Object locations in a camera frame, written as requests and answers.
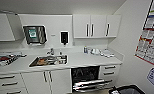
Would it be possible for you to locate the white drawer stack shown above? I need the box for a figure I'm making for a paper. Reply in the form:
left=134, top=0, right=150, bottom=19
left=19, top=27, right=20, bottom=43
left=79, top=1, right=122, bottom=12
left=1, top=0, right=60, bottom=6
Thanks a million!
left=98, top=63, right=121, bottom=88
left=0, top=72, right=27, bottom=94

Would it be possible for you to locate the large colourful wall poster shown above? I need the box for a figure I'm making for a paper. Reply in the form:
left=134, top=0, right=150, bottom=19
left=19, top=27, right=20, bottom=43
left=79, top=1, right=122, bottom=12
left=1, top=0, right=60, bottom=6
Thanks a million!
left=134, top=0, right=154, bottom=69

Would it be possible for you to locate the white wall cabinet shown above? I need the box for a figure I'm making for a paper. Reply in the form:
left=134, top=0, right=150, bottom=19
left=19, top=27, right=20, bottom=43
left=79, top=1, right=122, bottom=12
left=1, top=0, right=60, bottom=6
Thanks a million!
left=72, top=13, right=122, bottom=39
left=0, top=12, right=24, bottom=43

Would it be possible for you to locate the stainless steel dishwasher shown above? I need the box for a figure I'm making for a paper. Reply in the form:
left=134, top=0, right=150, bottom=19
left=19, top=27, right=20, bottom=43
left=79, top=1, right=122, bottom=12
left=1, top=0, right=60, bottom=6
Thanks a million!
left=70, top=65, right=115, bottom=94

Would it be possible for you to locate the green lid waste bin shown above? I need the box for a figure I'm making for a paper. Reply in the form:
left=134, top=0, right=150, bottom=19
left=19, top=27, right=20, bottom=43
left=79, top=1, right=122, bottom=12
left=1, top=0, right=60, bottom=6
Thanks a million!
left=109, top=84, right=147, bottom=94

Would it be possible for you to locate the black soap dispenser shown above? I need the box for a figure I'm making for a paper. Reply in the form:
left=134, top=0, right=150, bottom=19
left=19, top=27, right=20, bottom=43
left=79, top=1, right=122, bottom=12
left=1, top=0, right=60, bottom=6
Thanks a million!
left=59, top=30, right=69, bottom=45

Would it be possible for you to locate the white two-door base cabinet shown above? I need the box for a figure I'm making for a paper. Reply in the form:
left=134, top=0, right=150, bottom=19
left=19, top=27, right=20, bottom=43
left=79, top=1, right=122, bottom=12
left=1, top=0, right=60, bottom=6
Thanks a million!
left=21, top=68, right=73, bottom=94

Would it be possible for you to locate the chrome faucet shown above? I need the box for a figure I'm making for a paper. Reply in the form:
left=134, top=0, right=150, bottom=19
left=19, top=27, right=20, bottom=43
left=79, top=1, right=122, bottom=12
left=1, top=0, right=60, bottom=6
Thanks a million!
left=46, top=48, right=57, bottom=56

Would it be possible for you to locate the orange bowl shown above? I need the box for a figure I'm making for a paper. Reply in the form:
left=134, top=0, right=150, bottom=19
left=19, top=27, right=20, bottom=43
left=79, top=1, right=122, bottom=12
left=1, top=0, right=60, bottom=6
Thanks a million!
left=37, top=58, right=48, bottom=65

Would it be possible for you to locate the stainless steel sink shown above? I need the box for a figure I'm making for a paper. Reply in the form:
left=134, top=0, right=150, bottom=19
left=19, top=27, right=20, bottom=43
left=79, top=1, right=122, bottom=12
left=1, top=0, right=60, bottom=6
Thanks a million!
left=28, top=54, right=69, bottom=68

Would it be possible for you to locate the white mug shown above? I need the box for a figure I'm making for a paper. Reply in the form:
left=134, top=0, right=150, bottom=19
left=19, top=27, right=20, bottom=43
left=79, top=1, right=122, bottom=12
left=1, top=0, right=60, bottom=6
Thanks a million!
left=58, top=56, right=67, bottom=65

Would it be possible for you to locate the blue dish soap bottle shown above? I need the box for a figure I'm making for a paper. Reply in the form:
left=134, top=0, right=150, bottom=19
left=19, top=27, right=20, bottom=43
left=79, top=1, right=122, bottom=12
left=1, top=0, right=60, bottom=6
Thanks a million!
left=83, top=45, right=89, bottom=55

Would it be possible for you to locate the grey paper towel dispenser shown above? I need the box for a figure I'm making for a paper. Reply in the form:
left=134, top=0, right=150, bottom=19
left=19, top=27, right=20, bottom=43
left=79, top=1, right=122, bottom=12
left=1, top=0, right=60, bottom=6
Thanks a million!
left=22, top=24, right=48, bottom=46

